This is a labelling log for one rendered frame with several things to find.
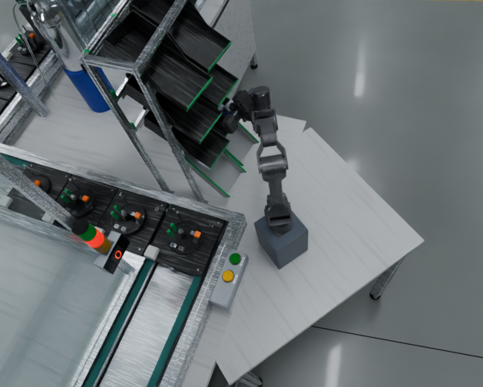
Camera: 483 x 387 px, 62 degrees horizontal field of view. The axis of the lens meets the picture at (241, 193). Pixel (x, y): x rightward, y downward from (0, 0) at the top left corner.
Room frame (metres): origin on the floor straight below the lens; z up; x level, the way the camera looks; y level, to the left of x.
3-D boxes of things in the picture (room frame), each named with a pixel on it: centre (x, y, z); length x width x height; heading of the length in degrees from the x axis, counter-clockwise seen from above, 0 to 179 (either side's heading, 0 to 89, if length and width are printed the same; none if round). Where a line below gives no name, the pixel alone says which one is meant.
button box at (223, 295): (0.48, 0.13, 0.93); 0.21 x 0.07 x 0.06; 145
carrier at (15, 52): (2.08, 0.90, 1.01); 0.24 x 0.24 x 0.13; 55
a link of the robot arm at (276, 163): (0.60, -0.11, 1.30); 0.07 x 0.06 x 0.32; 81
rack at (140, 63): (1.04, 0.15, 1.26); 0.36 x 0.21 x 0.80; 145
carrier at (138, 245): (0.82, 0.46, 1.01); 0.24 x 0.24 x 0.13; 55
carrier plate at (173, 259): (0.68, 0.26, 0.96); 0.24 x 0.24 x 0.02; 55
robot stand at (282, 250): (0.57, -0.10, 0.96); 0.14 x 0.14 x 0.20; 19
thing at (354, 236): (0.62, -0.09, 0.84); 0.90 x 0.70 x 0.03; 109
